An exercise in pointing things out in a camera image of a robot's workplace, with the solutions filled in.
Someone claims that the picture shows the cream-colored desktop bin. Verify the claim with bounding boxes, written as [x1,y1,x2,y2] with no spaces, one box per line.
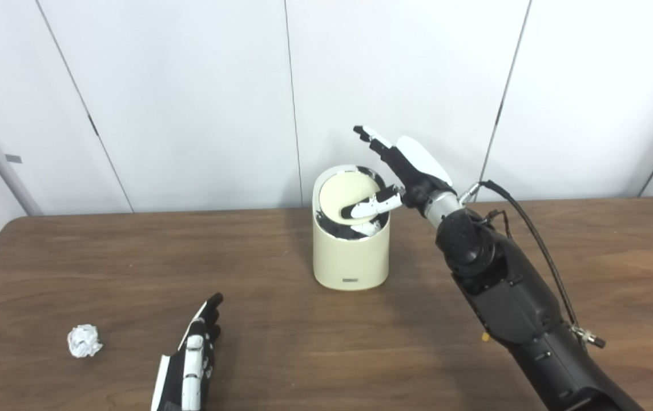
[312,164,391,291]

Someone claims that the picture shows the round cream bin lid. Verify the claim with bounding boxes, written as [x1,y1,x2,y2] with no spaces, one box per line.
[319,172,384,224]

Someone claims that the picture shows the grey wall corner post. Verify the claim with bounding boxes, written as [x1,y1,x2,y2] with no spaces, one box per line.
[0,91,45,216]

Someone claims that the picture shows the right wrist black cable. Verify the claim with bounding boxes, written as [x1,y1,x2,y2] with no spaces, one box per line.
[459,180,607,349]

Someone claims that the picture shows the white paper ball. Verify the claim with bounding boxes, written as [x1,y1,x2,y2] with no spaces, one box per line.
[67,324,103,358]

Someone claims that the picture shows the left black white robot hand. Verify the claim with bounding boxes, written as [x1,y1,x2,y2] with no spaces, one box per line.
[151,293,224,411]

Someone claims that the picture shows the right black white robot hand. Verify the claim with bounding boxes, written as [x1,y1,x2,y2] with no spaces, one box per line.
[341,125,456,220]

